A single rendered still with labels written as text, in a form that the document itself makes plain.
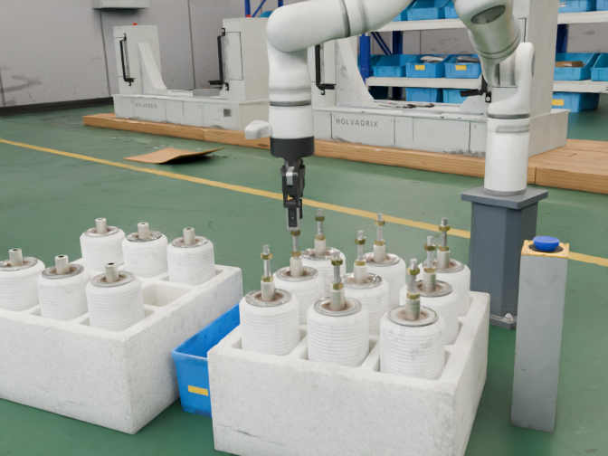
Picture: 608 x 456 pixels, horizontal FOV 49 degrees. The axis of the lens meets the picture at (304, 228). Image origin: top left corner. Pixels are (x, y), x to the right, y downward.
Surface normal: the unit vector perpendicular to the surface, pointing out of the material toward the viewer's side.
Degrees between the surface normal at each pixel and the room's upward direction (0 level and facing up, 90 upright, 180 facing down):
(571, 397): 0
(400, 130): 90
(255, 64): 90
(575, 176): 90
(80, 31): 90
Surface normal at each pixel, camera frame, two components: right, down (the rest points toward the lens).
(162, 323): 0.90, 0.09
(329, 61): 0.71, 0.17
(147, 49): 0.65, -0.21
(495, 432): -0.03, -0.96
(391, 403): -0.38, 0.26
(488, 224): -0.70, 0.22
